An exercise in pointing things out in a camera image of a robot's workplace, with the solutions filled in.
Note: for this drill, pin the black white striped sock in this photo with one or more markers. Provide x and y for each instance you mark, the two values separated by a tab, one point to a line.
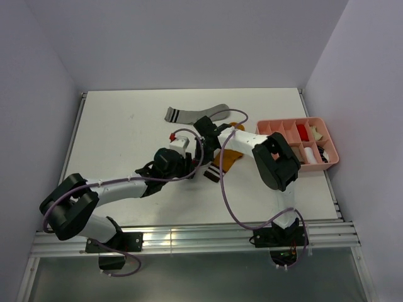
325	157

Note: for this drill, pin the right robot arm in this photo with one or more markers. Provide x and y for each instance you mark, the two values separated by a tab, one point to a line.
275	160

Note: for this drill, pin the white rolled sock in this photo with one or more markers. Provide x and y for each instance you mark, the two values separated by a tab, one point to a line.
311	159

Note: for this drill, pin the red rolled sock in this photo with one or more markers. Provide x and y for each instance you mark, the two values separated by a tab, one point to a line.
303	133

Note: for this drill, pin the beige rolled sock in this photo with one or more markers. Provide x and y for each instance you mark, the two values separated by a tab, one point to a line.
316	134

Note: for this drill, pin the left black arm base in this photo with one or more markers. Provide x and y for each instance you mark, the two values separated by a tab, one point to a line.
115	253

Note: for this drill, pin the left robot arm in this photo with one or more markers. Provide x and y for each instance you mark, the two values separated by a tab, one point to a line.
69	209

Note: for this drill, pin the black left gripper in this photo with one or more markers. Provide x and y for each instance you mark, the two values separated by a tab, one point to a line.
187	166

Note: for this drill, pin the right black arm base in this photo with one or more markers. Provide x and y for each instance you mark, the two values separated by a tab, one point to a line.
285	245

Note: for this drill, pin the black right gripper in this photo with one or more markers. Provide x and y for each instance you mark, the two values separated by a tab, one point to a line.
198	155

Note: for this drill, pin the grey striped sock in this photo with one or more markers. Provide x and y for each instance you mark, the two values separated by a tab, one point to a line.
186	117

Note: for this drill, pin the pink divided organizer tray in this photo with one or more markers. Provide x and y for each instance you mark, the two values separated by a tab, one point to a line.
287	127

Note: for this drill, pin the brown rolled sock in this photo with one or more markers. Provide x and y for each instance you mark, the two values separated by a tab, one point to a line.
298	154

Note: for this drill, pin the mustard yellow striped sock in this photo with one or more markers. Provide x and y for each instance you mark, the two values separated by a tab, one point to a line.
229	158

